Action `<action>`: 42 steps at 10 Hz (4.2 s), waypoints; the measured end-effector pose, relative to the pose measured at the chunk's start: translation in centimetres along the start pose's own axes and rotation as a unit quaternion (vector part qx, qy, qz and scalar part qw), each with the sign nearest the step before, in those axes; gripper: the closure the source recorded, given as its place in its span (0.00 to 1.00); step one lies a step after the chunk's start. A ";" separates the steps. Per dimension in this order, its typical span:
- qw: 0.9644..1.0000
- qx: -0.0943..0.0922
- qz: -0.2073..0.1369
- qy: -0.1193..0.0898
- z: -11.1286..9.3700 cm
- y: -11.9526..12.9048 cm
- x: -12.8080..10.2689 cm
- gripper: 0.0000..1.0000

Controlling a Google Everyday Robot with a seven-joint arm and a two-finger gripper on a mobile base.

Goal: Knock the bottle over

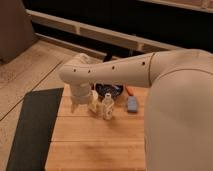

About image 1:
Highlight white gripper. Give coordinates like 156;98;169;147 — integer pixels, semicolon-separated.
70;83;98;113

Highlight clear plastic bottle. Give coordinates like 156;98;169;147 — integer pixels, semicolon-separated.
102;93;114;120

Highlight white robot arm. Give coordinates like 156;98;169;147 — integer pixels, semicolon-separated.
59;49;213;171

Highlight orange small object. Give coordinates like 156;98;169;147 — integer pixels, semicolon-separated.
125;86;134;96

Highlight dark floor mat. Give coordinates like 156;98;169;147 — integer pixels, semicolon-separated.
6;88;63;171

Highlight white metal railing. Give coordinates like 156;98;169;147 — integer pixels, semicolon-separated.
26;9;179;53

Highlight brown cabinet corner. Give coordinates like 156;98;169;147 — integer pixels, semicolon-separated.
0;0;36;63

